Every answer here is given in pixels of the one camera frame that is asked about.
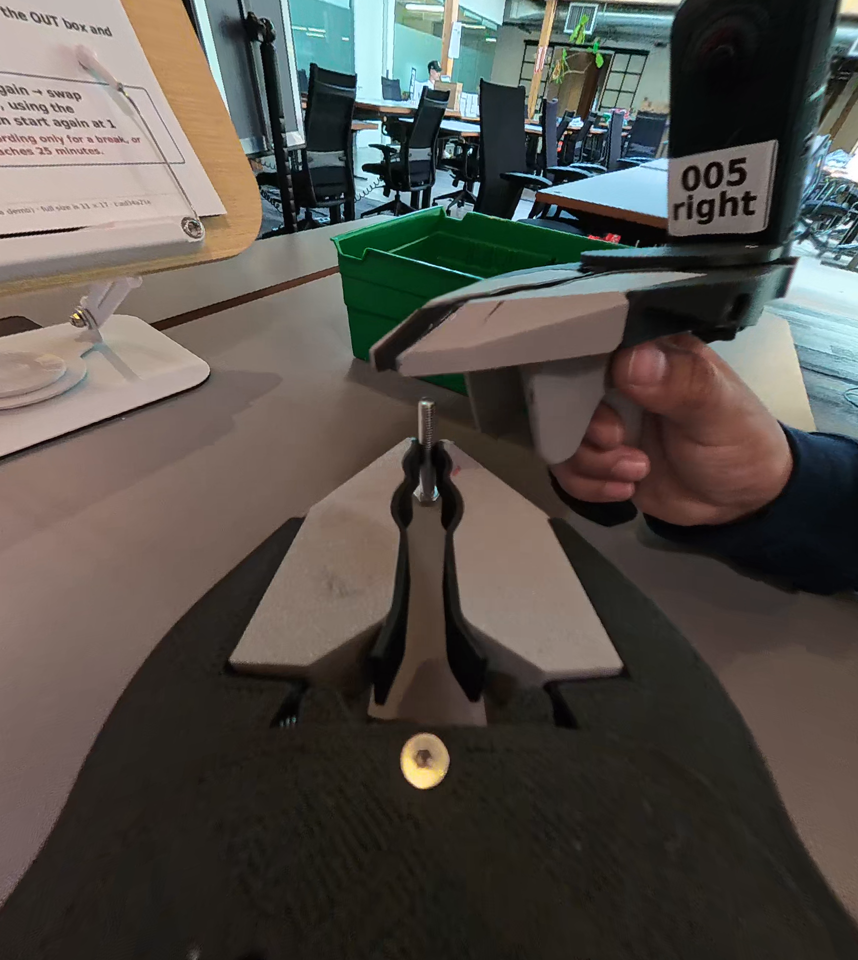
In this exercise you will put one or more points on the white board stand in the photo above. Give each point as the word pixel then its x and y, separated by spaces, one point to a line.
pixel 136 360

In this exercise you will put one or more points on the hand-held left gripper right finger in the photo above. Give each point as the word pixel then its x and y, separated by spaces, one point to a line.
pixel 526 577

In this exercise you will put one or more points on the grey panel on black stand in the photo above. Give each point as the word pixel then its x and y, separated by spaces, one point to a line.
pixel 271 90

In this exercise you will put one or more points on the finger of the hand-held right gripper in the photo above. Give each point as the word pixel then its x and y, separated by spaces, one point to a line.
pixel 549 283
pixel 519 334

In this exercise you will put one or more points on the person's right hand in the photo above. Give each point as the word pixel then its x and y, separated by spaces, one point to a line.
pixel 706 442

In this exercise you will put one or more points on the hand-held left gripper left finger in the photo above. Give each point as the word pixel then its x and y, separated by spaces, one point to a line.
pixel 324 577

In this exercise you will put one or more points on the green hanging plant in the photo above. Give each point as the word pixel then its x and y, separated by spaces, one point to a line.
pixel 583 45

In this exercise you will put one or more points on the green plastic bin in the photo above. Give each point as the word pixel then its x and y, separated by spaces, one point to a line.
pixel 399 300

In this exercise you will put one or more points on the person's right forearm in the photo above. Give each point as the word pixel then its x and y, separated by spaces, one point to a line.
pixel 849 517

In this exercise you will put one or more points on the wooden top desk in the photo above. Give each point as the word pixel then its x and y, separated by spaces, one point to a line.
pixel 609 191

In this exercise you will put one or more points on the wooden display board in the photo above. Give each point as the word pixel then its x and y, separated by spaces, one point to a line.
pixel 204 135

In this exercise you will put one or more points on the row of black office chairs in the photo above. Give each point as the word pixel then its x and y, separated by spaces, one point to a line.
pixel 414 150

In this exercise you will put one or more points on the paper instruction sheet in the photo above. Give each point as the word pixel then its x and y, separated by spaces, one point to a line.
pixel 61 112

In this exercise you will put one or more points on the silver hex bolt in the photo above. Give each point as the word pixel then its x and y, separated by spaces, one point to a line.
pixel 427 427

